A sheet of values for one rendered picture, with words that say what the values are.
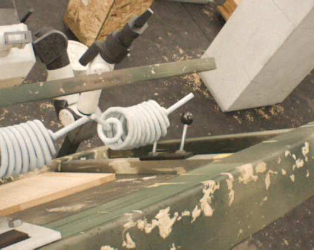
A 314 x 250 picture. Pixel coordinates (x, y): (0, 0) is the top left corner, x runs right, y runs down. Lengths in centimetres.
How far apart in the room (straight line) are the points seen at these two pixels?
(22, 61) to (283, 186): 102
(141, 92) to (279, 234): 161
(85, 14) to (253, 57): 141
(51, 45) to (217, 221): 109
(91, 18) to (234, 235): 299
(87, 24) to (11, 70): 210
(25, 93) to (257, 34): 319
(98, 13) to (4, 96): 292
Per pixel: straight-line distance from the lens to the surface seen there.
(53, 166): 174
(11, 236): 44
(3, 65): 143
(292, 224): 366
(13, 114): 302
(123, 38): 134
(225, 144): 136
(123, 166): 137
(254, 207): 60
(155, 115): 65
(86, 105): 152
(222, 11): 511
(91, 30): 346
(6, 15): 151
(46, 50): 151
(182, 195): 50
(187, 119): 120
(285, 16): 344
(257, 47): 359
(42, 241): 42
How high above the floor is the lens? 232
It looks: 42 degrees down
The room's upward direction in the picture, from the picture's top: 35 degrees clockwise
